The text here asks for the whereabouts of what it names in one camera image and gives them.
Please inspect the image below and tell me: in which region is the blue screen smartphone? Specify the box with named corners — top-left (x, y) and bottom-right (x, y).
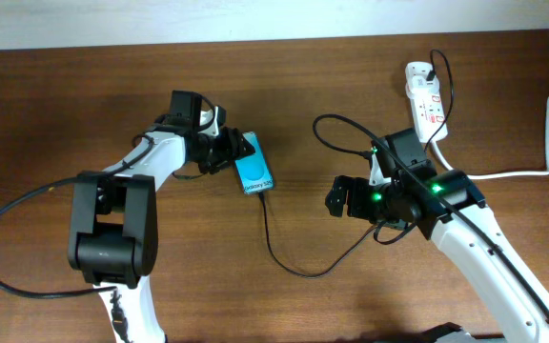
top-left (235, 131), bottom-right (275, 194)

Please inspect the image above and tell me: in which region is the thin black charging cable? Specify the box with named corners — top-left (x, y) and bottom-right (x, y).
top-left (256, 49), bottom-right (456, 279)

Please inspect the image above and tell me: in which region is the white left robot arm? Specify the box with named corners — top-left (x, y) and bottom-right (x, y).
top-left (68, 124), bottom-right (255, 342)

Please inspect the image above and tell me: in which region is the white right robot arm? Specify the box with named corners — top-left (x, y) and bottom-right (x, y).
top-left (325, 129), bottom-right (549, 342)

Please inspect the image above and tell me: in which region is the white USB charger adapter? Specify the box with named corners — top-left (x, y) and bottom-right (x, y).
top-left (405, 61), bottom-right (439, 99)

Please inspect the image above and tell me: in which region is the white power strip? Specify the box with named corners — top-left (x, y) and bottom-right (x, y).
top-left (404, 61), bottom-right (449, 143)

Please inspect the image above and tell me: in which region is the thick white power cord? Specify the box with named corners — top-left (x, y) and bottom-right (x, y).
top-left (430, 84), bottom-right (549, 181)

